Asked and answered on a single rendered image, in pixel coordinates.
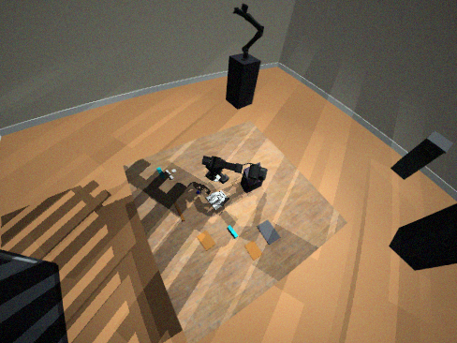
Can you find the small cyan block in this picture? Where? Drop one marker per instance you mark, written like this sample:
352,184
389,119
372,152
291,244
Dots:
232,231

